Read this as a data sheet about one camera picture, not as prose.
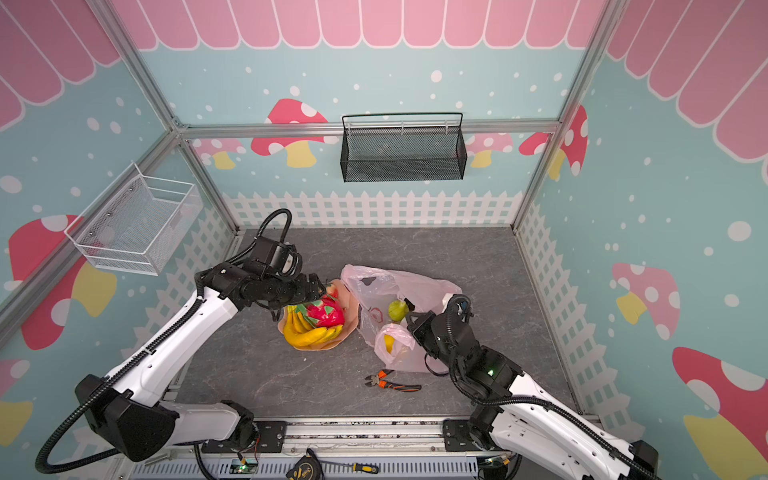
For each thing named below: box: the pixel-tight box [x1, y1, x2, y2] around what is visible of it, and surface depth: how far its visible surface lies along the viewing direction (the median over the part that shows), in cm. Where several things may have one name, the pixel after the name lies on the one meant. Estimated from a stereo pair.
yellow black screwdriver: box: [352, 463, 379, 474], surface depth 71 cm
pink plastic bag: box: [341, 264, 463, 373], surface depth 89 cm
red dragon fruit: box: [304, 295, 345, 328], surface depth 88 cm
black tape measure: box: [286, 448, 325, 480], surface depth 70 cm
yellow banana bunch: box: [284, 305, 343, 347], surface depth 82 cm
